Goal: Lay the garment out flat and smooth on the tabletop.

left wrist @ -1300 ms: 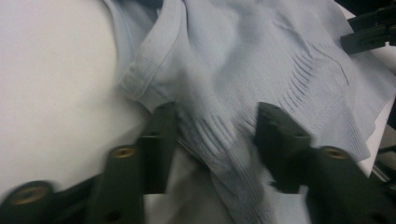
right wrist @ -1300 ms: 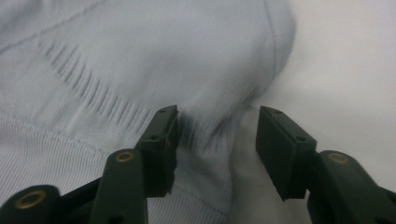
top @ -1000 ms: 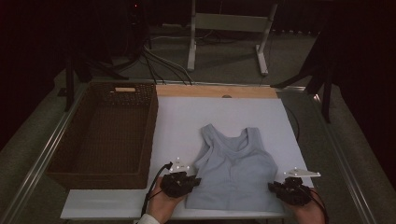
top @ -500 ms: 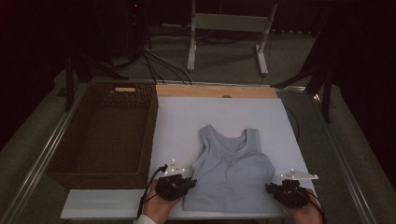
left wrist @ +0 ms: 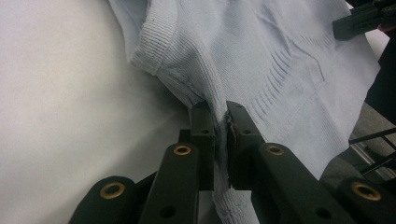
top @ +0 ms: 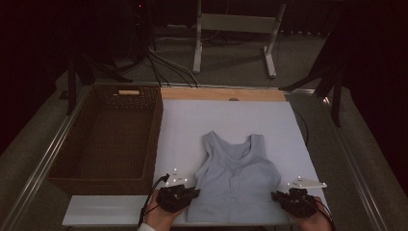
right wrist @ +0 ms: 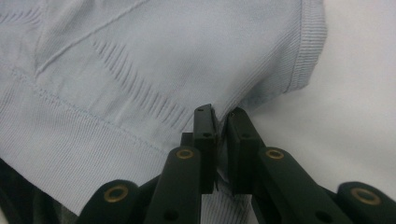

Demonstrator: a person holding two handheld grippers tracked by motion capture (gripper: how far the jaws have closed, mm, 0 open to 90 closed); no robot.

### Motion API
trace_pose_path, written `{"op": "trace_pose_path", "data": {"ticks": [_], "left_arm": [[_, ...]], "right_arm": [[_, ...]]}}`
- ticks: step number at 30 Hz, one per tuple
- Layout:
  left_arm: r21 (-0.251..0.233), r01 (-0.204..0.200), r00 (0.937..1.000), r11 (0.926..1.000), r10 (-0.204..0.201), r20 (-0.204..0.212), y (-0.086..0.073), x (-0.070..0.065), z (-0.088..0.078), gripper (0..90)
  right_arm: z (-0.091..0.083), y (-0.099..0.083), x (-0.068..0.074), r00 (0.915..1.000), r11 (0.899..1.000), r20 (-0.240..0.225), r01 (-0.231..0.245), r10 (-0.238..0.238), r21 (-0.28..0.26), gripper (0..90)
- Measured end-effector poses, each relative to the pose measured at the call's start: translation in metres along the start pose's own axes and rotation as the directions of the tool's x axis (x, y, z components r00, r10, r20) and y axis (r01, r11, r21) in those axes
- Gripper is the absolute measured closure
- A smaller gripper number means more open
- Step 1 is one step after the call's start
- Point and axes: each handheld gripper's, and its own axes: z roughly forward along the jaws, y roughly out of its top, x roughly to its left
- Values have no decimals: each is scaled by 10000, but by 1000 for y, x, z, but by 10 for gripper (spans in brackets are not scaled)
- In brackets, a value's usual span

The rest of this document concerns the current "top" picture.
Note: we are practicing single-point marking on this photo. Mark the dark equipment with red light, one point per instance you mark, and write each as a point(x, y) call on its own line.
point(139, 19)

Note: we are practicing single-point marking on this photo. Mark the brown woven basket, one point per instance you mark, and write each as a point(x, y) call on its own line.
point(106, 144)

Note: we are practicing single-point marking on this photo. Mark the person's left hand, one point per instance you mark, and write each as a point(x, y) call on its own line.
point(157, 219)

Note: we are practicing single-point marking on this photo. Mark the white metal stand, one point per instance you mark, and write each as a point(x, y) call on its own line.
point(237, 23)

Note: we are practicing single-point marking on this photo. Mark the light blue tank top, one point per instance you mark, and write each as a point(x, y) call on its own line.
point(234, 179)

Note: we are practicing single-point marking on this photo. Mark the person's right hand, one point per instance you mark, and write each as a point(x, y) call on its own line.
point(316, 223)

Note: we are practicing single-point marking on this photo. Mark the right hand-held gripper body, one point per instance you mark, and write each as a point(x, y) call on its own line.
point(300, 203)

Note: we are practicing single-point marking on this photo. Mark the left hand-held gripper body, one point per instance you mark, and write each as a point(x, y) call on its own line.
point(174, 199)

